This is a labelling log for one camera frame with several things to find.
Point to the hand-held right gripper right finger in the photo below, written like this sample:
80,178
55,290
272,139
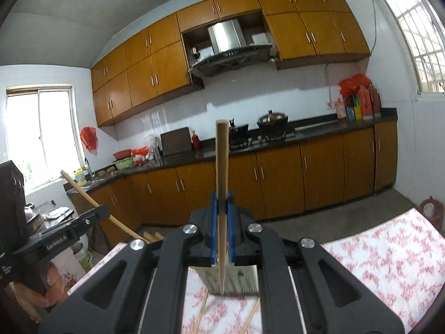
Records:
231,226

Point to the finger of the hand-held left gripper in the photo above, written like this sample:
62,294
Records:
62,238

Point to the hanging red plastic bag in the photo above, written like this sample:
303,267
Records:
89,138

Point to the wooden lower kitchen cabinets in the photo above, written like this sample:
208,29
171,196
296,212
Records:
278,181

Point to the red bottle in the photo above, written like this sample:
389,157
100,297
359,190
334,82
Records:
195,141

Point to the yellow detergent bottle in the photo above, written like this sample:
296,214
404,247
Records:
80,178

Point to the steel range hood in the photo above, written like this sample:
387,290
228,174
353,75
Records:
226,36

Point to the red and white bags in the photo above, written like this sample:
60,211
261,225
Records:
140,153

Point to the sliding glass window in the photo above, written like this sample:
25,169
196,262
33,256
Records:
45,135

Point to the black gas stove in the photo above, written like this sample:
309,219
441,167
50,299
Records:
264,140

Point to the brown plastic container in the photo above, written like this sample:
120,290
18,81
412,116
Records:
438,212

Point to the dark cutting board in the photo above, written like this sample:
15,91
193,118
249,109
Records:
175,141

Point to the green basin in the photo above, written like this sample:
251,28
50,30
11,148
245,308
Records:
124,163

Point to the colourful seasoning cartons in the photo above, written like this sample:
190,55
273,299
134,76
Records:
351,111

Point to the white plastic bucket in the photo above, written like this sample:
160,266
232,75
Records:
83,259

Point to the wooden upper wall cabinets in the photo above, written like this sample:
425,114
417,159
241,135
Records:
313,31

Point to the red basin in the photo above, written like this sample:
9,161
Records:
122,153

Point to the black kitchen countertop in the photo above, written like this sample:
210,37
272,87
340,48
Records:
313,125

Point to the red floral tablecloth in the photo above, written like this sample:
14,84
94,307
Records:
375,250

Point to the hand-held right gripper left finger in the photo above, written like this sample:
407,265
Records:
212,226

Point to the person's left hand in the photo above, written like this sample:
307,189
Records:
54,280

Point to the grey-green perforated utensil holder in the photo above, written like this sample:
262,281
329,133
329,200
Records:
241,280

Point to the black wok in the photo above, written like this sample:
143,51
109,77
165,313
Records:
240,129

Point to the white floral cabinet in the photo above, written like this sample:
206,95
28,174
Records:
69,275

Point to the orange-red plastic bag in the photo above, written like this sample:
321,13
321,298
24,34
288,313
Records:
351,84

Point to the barred window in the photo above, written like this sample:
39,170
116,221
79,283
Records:
417,24

